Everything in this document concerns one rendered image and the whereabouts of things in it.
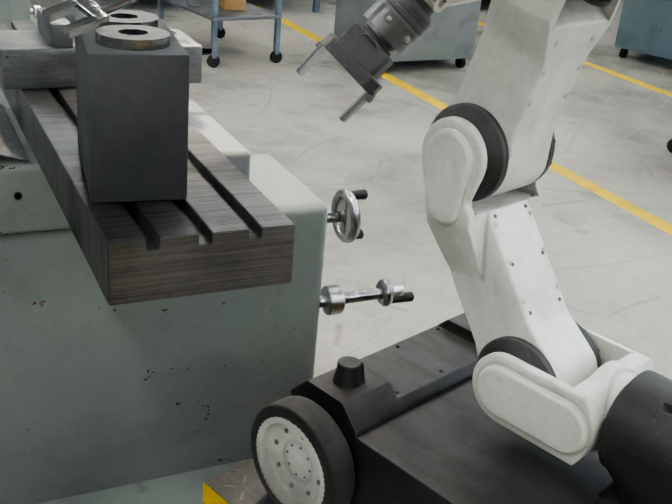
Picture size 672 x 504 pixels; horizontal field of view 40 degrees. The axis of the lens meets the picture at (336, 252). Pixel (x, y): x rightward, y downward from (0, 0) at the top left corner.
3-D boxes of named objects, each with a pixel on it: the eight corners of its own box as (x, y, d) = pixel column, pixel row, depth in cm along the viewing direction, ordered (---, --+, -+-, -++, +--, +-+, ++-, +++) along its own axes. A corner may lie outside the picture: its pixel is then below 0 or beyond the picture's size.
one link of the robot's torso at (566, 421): (648, 430, 142) (668, 355, 136) (576, 482, 128) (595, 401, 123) (537, 372, 155) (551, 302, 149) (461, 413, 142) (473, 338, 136)
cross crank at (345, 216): (349, 228, 208) (354, 179, 203) (373, 250, 198) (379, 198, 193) (283, 235, 201) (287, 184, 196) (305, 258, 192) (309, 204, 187)
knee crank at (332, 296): (404, 295, 200) (408, 269, 198) (418, 307, 195) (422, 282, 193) (311, 308, 191) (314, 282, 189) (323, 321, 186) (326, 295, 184)
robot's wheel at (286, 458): (351, 537, 146) (363, 431, 138) (327, 551, 143) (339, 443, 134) (268, 473, 158) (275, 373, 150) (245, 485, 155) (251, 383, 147)
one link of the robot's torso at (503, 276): (622, 396, 144) (559, 91, 139) (548, 443, 131) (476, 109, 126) (539, 393, 155) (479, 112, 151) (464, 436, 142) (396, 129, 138)
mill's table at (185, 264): (89, 54, 218) (88, 20, 215) (293, 282, 118) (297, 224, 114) (-15, 56, 209) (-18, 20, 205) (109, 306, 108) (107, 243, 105)
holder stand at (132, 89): (162, 145, 138) (163, 8, 129) (188, 200, 119) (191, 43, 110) (78, 147, 134) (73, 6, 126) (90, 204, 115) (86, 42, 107)
